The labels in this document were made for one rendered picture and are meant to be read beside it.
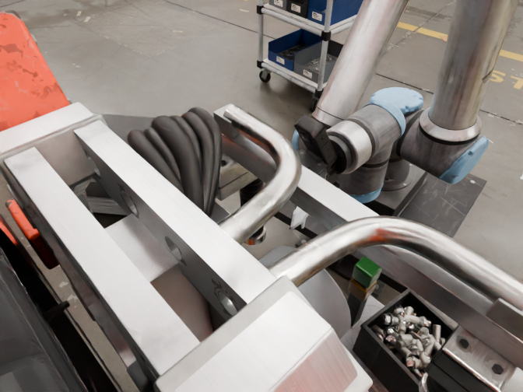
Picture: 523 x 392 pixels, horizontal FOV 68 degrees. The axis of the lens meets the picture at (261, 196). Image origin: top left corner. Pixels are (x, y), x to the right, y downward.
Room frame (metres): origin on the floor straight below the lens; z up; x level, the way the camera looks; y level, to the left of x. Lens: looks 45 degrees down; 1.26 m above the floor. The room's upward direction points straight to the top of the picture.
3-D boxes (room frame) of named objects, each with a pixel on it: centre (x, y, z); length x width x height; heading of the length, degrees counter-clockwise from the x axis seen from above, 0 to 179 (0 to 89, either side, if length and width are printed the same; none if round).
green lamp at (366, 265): (0.42, -0.20, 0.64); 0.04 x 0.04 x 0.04; 43
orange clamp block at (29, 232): (0.36, 0.29, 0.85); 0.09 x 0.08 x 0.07; 43
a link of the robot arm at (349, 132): (0.57, -0.15, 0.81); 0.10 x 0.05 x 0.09; 43
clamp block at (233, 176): (0.40, 0.04, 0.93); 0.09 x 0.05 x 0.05; 133
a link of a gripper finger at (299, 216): (0.41, -0.06, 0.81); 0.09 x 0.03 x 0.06; 169
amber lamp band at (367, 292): (0.42, -0.20, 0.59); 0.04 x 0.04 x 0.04; 43
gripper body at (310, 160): (0.52, -0.09, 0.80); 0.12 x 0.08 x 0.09; 133
